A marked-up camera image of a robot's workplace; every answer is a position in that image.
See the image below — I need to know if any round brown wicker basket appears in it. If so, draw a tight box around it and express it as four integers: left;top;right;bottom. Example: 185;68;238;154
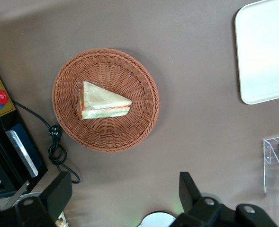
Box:
52;48;160;153

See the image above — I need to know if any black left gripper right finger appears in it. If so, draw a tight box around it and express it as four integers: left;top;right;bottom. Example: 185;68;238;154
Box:
174;172;279;227

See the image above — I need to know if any packed rice cracker snack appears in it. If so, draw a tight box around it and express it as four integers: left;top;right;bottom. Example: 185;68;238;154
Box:
55;211;71;227

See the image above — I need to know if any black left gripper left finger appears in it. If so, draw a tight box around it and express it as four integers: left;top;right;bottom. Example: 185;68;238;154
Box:
0;171;73;227

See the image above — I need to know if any cream plastic tray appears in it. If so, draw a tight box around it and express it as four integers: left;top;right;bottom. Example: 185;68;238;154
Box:
234;0;279;105

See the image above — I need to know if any grey metal bar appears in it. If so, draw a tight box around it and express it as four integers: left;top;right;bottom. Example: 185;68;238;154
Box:
0;181;30;211

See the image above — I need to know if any triangular sandwich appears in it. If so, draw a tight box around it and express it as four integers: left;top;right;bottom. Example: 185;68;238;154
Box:
77;81;133;121

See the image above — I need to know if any clear acrylic bottle rack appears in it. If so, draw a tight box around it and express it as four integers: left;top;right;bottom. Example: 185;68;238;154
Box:
263;134;279;200

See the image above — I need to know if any black food warmer appliance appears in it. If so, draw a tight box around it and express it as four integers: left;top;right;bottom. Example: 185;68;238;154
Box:
0;54;49;204

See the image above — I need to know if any black power cable with plug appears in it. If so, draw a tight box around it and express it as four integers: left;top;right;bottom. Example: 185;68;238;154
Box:
12;100;81;184

